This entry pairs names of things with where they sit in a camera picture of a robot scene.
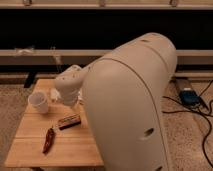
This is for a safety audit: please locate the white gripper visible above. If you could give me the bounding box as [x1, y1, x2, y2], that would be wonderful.
[54, 65, 82, 106]

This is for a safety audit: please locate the red chili pepper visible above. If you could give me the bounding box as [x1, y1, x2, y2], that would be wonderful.
[42, 128, 55, 154]

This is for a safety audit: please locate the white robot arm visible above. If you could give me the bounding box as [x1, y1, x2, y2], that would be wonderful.
[55, 33, 177, 171]

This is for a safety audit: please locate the white paper cup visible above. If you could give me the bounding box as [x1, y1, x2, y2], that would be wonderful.
[28, 91, 49, 114]

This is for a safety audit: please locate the brown snack bar wrapper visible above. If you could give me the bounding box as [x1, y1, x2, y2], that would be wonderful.
[57, 115, 81, 130]

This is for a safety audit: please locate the blue power adapter box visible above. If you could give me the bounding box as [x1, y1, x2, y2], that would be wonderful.
[179, 88, 200, 106]

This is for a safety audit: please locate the grey metal rail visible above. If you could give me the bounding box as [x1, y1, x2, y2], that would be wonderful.
[0, 49, 213, 65]

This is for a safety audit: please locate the black cable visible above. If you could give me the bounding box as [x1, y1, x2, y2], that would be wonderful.
[162, 79, 213, 169]

